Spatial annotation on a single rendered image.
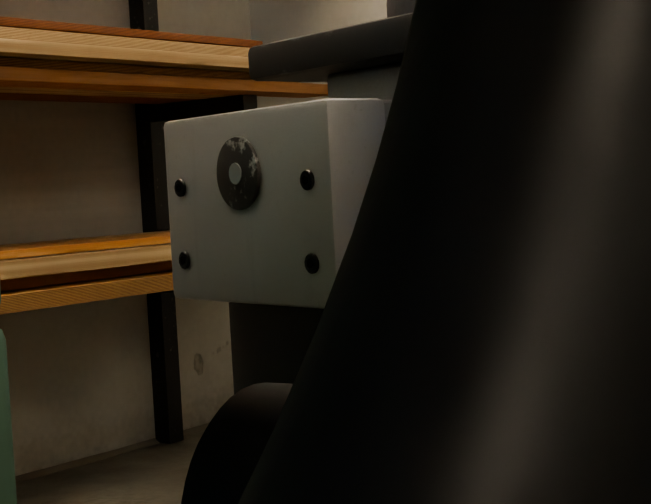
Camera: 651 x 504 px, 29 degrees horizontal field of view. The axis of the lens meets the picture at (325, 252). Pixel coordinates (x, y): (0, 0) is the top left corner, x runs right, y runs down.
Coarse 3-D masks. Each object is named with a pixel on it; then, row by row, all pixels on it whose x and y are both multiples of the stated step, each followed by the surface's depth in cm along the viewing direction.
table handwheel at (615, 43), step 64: (448, 0) 9; (512, 0) 9; (576, 0) 8; (640, 0) 8; (448, 64) 9; (512, 64) 8; (576, 64) 8; (640, 64) 8; (448, 128) 8; (512, 128) 8; (576, 128) 8; (640, 128) 8; (384, 192) 8; (448, 192) 8; (512, 192) 8; (576, 192) 8; (640, 192) 8; (384, 256) 8; (448, 256) 8; (512, 256) 7; (576, 256) 7; (640, 256) 8; (320, 320) 8; (384, 320) 7; (448, 320) 7; (512, 320) 7; (576, 320) 7; (640, 320) 7; (320, 384) 8; (384, 384) 7; (448, 384) 7; (512, 384) 7; (576, 384) 7; (640, 384) 7; (320, 448) 7; (384, 448) 7; (448, 448) 7; (512, 448) 7; (576, 448) 7; (640, 448) 7
